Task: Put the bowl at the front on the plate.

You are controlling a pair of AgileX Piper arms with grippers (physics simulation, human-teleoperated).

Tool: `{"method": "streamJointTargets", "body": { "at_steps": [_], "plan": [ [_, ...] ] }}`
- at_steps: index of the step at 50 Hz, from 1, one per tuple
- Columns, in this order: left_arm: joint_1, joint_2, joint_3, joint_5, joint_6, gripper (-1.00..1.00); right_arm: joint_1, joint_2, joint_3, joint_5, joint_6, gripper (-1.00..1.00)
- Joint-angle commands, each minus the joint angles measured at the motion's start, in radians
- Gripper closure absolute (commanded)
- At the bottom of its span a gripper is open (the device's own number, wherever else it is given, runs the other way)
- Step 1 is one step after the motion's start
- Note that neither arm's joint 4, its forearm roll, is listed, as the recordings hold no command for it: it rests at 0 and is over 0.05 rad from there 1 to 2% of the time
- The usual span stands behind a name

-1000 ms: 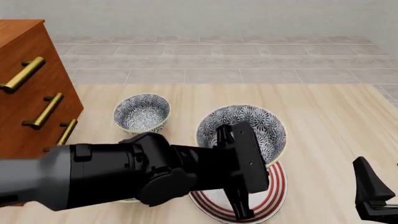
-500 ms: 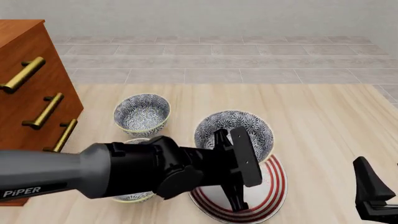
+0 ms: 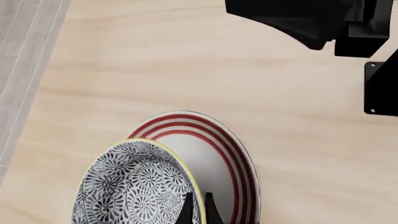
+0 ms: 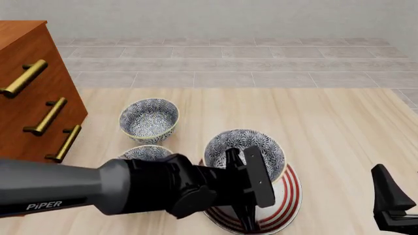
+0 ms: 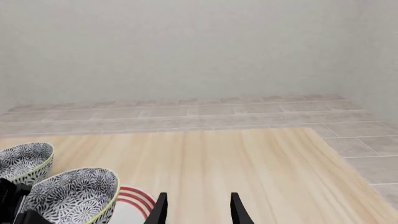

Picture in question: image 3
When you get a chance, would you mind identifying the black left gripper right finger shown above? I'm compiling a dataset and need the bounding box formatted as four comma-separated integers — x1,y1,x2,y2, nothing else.
205,191,223,224

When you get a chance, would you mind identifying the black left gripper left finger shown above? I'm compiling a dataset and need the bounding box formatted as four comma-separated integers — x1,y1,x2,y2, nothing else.
176,192,195,224

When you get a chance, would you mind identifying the white plate with red rings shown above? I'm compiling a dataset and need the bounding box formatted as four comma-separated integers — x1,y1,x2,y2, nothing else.
126,110,261,224

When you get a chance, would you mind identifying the black bracket with screw holes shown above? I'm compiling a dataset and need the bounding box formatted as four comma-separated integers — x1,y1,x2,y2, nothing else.
363,47,398,116

